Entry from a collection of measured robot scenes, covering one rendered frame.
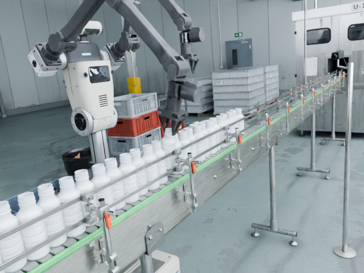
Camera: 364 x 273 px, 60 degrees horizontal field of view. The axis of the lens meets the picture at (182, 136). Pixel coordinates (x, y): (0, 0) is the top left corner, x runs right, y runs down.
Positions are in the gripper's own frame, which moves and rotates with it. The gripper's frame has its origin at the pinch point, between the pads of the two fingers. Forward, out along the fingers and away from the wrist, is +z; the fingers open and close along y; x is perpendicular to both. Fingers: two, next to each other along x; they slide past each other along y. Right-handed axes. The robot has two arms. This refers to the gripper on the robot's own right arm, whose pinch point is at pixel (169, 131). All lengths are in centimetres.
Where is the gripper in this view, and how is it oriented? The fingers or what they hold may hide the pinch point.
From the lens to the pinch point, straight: 123.4
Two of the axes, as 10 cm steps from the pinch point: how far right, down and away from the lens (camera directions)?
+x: 5.4, -2.3, 8.1
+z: -1.4, 9.2, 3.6
